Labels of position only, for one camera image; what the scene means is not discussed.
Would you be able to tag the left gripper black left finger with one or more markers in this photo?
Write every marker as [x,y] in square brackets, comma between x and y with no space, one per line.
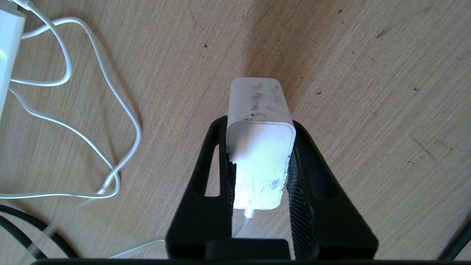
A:
[200,217]

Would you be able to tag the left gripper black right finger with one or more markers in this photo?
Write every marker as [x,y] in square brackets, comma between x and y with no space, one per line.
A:
[323,221]

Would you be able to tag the white power adapter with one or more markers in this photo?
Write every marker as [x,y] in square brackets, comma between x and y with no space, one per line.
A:
[257,147]

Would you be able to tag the white router with antennas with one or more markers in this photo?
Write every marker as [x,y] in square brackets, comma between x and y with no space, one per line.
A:
[9,55]

